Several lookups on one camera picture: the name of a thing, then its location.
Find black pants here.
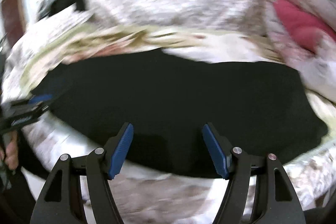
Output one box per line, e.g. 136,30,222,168
32,50,328,178

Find person's left hand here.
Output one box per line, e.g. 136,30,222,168
1,131,19,170

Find dark red wooden cabinet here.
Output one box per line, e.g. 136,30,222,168
1,0,26,48

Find floral fleece blanket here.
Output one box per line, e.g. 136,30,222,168
19,23,335,162

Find beige quilted bedspread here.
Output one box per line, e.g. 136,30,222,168
2,0,335,223

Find pink floral quilt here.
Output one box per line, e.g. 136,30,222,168
264,0,335,101

